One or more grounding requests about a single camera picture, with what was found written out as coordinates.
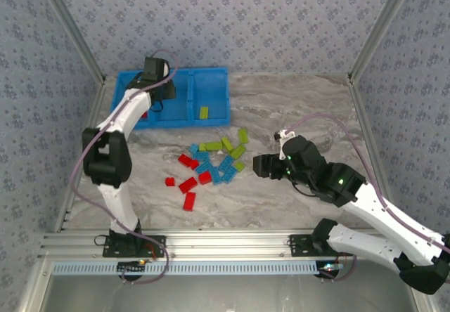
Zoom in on aluminium mounting rail beam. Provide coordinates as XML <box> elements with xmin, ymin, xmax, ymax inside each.
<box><xmin>38</xmin><ymin>228</ymin><xmax>384</xmax><ymax>261</ymax></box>

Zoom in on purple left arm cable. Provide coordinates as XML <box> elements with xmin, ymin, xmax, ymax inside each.
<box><xmin>69</xmin><ymin>48</ymin><xmax>181</xmax><ymax>285</ymax></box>

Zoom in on aluminium frame post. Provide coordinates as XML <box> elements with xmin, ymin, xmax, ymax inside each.
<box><xmin>34</xmin><ymin>0</ymin><xmax>107</xmax><ymax>85</ymax></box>
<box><xmin>347</xmin><ymin>0</ymin><xmax>421</xmax><ymax>85</ymax></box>

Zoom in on small electronics board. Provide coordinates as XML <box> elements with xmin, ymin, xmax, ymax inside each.
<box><xmin>117</xmin><ymin>261</ymin><xmax>147</xmax><ymax>281</ymax></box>
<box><xmin>316</xmin><ymin>261</ymin><xmax>344</xmax><ymax>281</ymax></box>

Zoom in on slotted grey cable duct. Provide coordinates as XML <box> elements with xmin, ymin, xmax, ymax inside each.
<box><xmin>51</xmin><ymin>259</ymin><xmax>319</xmax><ymax>276</ymax></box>

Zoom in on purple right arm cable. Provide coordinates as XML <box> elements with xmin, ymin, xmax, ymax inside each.
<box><xmin>286</xmin><ymin>112</ymin><xmax>450</xmax><ymax>283</ymax></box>

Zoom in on aluminium table side rail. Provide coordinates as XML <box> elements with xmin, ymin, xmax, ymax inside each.
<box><xmin>54</xmin><ymin>79</ymin><xmax>106</xmax><ymax>234</ymax></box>
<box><xmin>347</xmin><ymin>78</ymin><xmax>386</xmax><ymax>193</ymax></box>

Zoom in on aluminium frame leg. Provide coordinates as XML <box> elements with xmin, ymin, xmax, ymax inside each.
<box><xmin>409</xmin><ymin>290</ymin><xmax>439</xmax><ymax>312</ymax></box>
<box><xmin>15</xmin><ymin>261</ymin><xmax>53</xmax><ymax>312</ymax></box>

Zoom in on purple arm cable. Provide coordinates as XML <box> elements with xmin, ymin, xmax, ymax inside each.
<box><xmin>286</xmin><ymin>112</ymin><xmax>450</xmax><ymax>283</ymax></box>
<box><xmin>69</xmin><ymin>48</ymin><xmax>181</xmax><ymax>285</ymax></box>

